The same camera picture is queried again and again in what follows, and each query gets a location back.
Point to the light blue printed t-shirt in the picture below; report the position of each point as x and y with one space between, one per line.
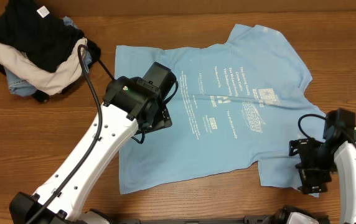
237 104

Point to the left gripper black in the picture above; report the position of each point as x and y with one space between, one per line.
162 119

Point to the black garment under pile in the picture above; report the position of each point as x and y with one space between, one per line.
89 54

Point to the black garment on pile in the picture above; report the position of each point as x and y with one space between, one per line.
44 38

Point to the cream white garment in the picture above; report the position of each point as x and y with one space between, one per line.
49 82

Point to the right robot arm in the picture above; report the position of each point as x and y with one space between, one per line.
336 153

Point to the blue denim jeans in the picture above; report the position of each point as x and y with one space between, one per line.
19 86

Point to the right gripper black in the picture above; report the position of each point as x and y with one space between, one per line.
304 163

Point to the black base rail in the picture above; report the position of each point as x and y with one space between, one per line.
287 214

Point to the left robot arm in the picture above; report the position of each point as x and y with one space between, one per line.
130 106

